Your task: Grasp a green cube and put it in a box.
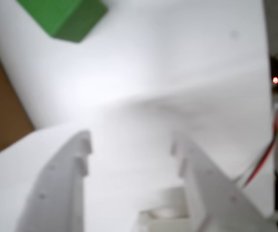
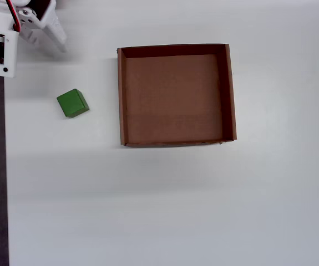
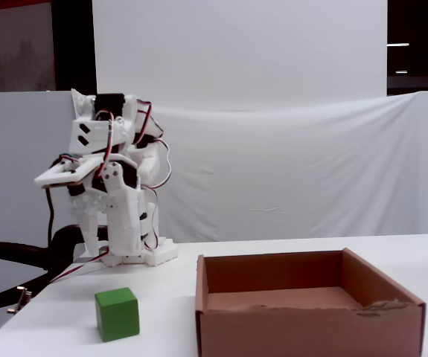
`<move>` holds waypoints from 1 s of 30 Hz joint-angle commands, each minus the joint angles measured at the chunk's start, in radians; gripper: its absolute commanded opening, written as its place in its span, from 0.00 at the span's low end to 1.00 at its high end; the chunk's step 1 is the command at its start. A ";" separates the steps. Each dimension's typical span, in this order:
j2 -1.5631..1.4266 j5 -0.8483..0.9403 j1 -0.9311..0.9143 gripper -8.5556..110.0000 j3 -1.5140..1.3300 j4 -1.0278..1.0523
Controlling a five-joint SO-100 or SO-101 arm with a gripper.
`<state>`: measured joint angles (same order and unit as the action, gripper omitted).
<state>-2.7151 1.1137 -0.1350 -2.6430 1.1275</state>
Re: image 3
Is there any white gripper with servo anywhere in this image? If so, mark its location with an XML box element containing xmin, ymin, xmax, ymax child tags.
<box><xmin>66</xmin><ymin>157</ymin><xmax>143</xmax><ymax>258</ymax></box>

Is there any green cube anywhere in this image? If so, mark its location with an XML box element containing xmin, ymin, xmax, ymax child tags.
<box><xmin>94</xmin><ymin>286</ymin><xmax>141</xmax><ymax>343</ymax></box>

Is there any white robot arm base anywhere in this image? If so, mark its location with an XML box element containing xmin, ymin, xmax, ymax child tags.
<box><xmin>74</xmin><ymin>236</ymin><xmax>179</xmax><ymax>268</ymax></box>

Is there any brown cardboard box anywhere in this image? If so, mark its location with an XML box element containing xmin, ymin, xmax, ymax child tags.
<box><xmin>194</xmin><ymin>247</ymin><xmax>427</xmax><ymax>357</ymax></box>

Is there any large black clamp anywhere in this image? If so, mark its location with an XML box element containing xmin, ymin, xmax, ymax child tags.
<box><xmin>0</xmin><ymin>224</ymin><xmax>86</xmax><ymax>312</ymax></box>

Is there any grey partition panel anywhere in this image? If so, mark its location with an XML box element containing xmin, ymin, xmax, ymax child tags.
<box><xmin>0</xmin><ymin>91</ymin><xmax>84</xmax><ymax>248</ymax></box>

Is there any white cloth backdrop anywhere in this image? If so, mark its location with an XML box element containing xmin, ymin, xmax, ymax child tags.
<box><xmin>71</xmin><ymin>88</ymin><xmax>428</xmax><ymax>243</ymax></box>

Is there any dark brown door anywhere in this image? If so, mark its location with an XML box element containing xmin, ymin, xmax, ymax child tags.
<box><xmin>0</xmin><ymin>0</ymin><xmax>57</xmax><ymax>94</ymax></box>

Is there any white backdrop board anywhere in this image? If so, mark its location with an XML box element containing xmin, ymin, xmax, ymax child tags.
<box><xmin>92</xmin><ymin>0</ymin><xmax>389</xmax><ymax>111</ymax></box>

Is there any red white base lead wire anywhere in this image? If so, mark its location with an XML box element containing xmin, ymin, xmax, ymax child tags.
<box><xmin>48</xmin><ymin>245</ymin><xmax>112</xmax><ymax>286</ymax></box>

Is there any black camera cable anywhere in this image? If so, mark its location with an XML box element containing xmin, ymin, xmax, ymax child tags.
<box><xmin>45</xmin><ymin>185</ymin><xmax>57</xmax><ymax>248</ymax></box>

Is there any white framed wrist camera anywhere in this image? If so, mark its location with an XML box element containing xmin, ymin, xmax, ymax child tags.
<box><xmin>33</xmin><ymin>154</ymin><xmax>105</xmax><ymax>190</ymax></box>

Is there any thin gripper servo wire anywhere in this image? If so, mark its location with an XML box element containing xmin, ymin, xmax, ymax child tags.
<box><xmin>95</xmin><ymin>109</ymin><xmax>117</xmax><ymax>176</ymax></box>

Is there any looped arm servo wire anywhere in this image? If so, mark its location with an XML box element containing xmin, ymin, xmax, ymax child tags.
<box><xmin>137</xmin><ymin>99</ymin><xmax>172</xmax><ymax>195</ymax></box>

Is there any small metal bracket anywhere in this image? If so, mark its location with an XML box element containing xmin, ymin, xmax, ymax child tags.
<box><xmin>7</xmin><ymin>286</ymin><xmax>33</xmax><ymax>314</ymax></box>

